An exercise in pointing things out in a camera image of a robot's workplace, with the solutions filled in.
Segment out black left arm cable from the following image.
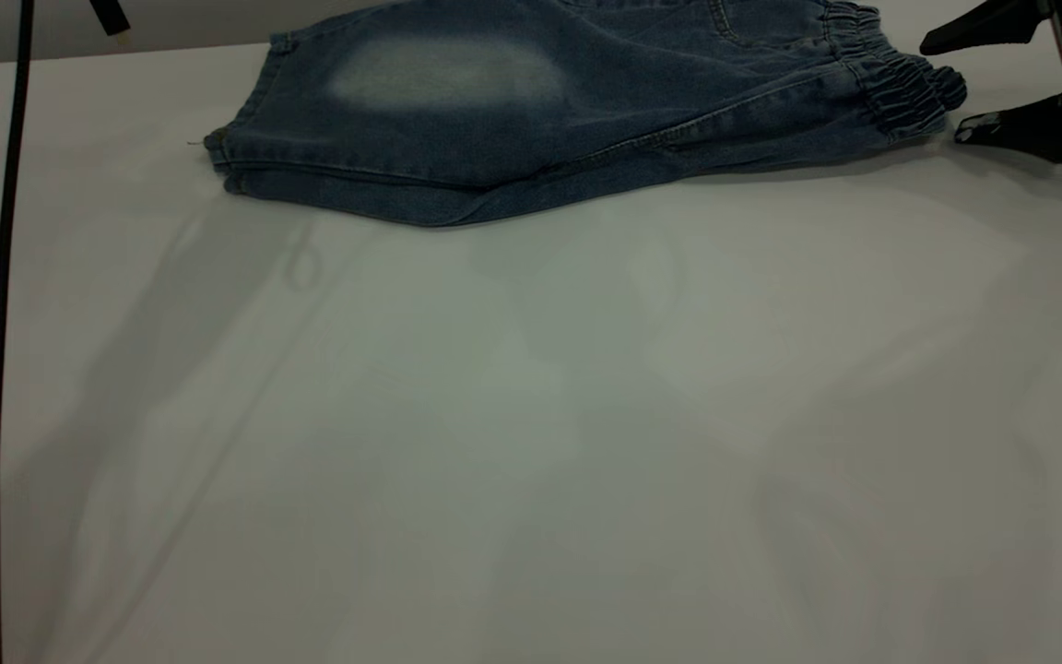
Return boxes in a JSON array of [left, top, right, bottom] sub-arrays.
[[0, 0, 36, 664]]

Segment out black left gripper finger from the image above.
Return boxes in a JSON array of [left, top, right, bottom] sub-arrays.
[[88, 0, 131, 40]]

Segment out blue denim shorts with print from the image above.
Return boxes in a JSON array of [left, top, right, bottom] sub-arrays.
[[204, 0, 968, 229]]

